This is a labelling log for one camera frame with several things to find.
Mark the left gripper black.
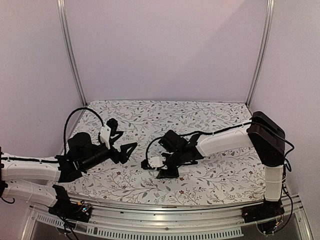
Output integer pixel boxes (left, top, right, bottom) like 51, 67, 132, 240
80, 140, 137, 172

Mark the white remote control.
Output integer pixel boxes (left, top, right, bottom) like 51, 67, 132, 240
178, 166, 191, 174

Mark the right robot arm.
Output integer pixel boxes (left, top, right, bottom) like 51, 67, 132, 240
157, 111, 286, 218

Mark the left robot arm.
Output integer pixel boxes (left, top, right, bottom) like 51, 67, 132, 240
0, 128, 138, 217

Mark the floral patterned table mat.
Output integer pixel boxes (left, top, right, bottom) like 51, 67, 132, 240
63, 100, 266, 206

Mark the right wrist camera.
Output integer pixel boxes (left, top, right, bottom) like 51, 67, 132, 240
141, 156, 166, 170

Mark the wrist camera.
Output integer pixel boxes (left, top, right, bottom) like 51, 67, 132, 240
141, 156, 166, 170
98, 118, 118, 149

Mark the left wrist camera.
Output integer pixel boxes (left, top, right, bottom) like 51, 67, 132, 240
98, 118, 118, 149

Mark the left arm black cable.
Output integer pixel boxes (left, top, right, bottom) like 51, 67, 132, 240
62, 107, 106, 153

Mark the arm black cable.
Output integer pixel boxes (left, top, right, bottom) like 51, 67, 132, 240
144, 119, 296, 173
62, 107, 106, 153

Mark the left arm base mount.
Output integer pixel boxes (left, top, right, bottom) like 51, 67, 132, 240
48, 184, 93, 223

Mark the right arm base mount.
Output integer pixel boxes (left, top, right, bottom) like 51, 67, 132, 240
241, 201, 285, 223

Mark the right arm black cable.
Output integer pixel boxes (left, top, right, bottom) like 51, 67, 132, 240
144, 119, 296, 173

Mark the left aluminium frame post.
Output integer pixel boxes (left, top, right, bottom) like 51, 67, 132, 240
56, 0, 88, 106

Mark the aluminium frame post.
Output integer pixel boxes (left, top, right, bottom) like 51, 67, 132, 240
245, 0, 275, 108
56, 0, 88, 106

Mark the right aluminium frame post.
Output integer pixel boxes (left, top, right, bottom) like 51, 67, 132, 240
245, 0, 275, 108

